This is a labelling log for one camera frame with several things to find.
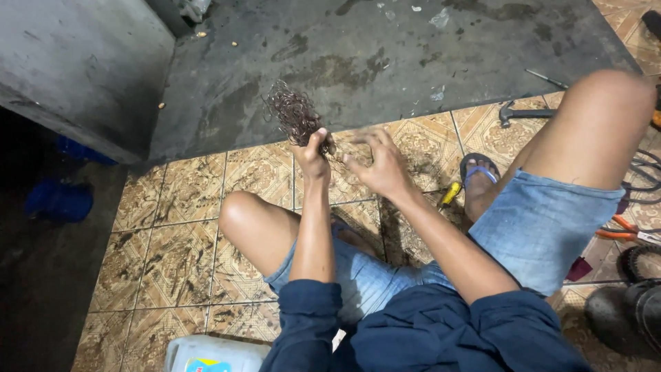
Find person's left hand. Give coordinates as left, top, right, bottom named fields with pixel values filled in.
left=291, top=127, right=332, bottom=182

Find person's right hand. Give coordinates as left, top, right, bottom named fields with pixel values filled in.
left=342, top=126, right=414, bottom=199

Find copper wire bundle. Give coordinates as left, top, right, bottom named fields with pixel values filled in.
left=262, top=79, right=339, bottom=158

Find person's left leg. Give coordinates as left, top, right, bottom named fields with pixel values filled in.
left=218, top=190, right=383, bottom=277

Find person's leg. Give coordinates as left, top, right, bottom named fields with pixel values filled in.
left=218, top=190, right=383, bottom=277
left=462, top=70, right=658, bottom=223

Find steel claw hammer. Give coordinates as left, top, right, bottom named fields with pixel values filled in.
left=498, top=101, right=557, bottom=129

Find person's denim shorts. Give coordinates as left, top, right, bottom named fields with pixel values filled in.
left=263, top=169, right=627, bottom=323

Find person's navy shirt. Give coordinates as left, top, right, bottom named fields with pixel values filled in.
left=260, top=279, right=592, bottom=372

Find thin metal screwdriver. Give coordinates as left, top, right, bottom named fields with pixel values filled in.
left=524, top=69, right=569, bottom=90

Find crumpled clear plastic bag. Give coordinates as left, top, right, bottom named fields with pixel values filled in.
left=178, top=0, right=212, bottom=24

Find person's right leg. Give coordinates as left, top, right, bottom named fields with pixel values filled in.
left=462, top=70, right=658, bottom=223

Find white plastic jerrycan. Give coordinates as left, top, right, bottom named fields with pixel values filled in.
left=164, top=335, right=272, bottom=372

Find dark red scrap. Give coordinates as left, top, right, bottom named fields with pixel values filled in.
left=565, top=257, right=594, bottom=282

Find black toothed wheel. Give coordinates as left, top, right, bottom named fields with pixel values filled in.
left=619, top=244, right=661, bottom=284

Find black round metal part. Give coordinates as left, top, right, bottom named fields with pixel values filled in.
left=585, top=279, right=661, bottom=357

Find black object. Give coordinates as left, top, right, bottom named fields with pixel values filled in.
left=642, top=10, right=661, bottom=39

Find yellow handled screwdriver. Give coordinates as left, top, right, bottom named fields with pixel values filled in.
left=438, top=181, right=463, bottom=210

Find blue strap flip-flop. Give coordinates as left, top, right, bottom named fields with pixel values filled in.
left=460, top=152, right=502, bottom=189

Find orange handled pliers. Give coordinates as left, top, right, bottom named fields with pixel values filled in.
left=595, top=213, right=661, bottom=246

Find black cable loops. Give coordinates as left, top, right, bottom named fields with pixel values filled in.
left=622, top=149, right=661, bottom=205

